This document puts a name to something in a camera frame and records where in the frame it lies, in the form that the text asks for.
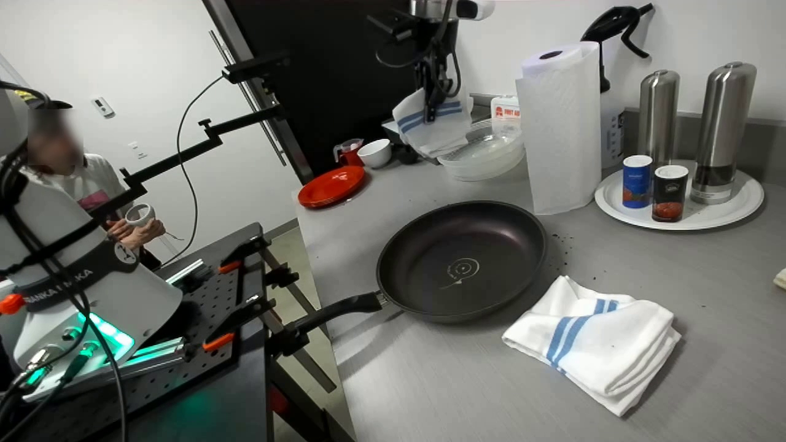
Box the black frying pan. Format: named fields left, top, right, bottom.
left=273, top=202, right=549, bottom=348

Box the black perforated robot table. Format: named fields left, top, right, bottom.
left=10, top=224, right=271, bottom=442

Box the right steel grinder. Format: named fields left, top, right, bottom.
left=693, top=62, right=758, bottom=204

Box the left steel grinder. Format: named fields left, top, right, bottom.
left=640, top=68, right=682, bottom=165

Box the red plate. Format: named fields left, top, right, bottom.
left=298, top=165, right=370, bottom=208

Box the seated person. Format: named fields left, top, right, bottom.
left=23, top=101, right=164, bottom=269

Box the red spice jar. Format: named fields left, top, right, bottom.
left=652, top=165, right=691, bottom=224

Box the white round tray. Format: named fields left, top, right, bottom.
left=594, top=172, right=765, bottom=234

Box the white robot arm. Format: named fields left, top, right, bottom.
left=0, top=80, right=281, bottom=401

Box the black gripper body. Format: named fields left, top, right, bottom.
left=411, top=0, right=457, bottom=83

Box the blue spice jar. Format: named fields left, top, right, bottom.
left=621, top=155, right=653, bottom=208

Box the steel grinder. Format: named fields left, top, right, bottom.
left=693, top=62, right=758, bottom=204
left=640, top=68, right=682, bottom=165

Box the white blue-striped towel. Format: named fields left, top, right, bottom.
left=501, top=275, right=682, bottom=417
left=393, top=88, right=472, bottom=156

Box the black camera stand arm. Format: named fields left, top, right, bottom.
left=94, top=51, right=290, bottom=221

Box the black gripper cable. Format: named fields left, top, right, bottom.
left=365, top=10, right=464, bottom=124

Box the black monitor panel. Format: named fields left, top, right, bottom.
left=201, top=0, right=417, bottom=182

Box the small white bowl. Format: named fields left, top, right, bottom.
left=357, top=138, right=390, bottom=169

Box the clear plastic bowl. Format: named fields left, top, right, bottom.
left=441, top=121, right=523, bottom=182

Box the white paper towel roll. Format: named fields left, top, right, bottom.
left=517, top=42, right=602, bottom=215

